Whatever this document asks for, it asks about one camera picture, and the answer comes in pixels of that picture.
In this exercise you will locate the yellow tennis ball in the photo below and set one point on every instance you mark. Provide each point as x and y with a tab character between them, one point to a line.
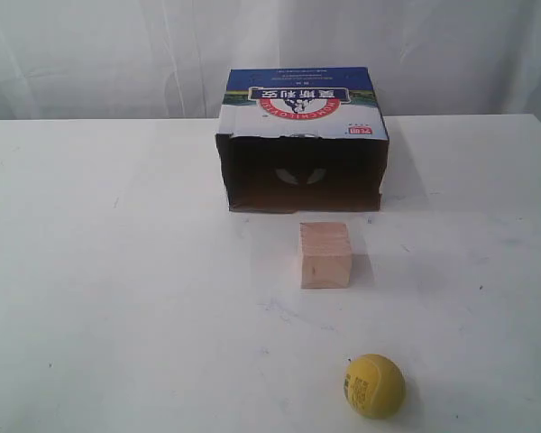
374	386

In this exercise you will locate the white backdrop curtain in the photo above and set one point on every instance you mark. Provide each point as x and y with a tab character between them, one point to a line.
145	59

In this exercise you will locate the light wooden cube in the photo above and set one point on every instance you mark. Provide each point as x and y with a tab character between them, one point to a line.
326	255

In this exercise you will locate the blue white cardboard box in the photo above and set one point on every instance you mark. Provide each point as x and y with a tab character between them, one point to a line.
302	139

